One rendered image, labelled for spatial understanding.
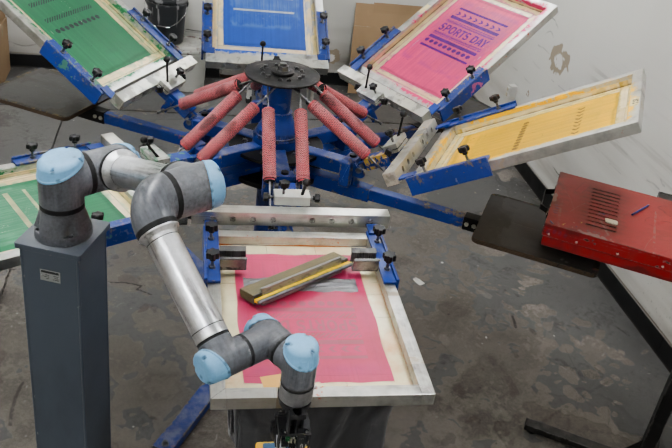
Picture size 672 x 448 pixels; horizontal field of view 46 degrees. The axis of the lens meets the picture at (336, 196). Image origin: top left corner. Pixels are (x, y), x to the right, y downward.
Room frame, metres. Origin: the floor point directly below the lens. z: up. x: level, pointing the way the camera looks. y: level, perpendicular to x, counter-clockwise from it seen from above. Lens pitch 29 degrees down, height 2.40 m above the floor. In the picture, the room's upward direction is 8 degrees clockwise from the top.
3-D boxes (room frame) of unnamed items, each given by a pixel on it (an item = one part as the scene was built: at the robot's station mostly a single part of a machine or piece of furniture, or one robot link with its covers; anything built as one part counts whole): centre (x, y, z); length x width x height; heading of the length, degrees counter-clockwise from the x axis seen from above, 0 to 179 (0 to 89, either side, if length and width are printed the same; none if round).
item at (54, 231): (1.77, 0.72, 1.25); 0.15 x 0.15 x 0.10
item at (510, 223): (2.72, -0.37, 0.91); 1.34 x 0.40 x 0.08; 73
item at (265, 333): (1.35, 0.11, 1.27); 0.11 x 0.11 x 0.08; 46
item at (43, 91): (3.12, 0.92, 0.91); 1.34 x 0.40 x 0.08; 73
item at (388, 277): (2.19, -0.18, 0.97); 0.30 x 0.05 x 0.07; 13
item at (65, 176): (1.78, 0.71, 1.37); 0.13 x 0.12 x 0.14; 136
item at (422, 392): (1.89, 0.04, 0.97); 0.79 x 0.58 x 0.04; 13
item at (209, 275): (2.06, 0.36, 0.97); 0.30 x 0.05 x 0.07; 13
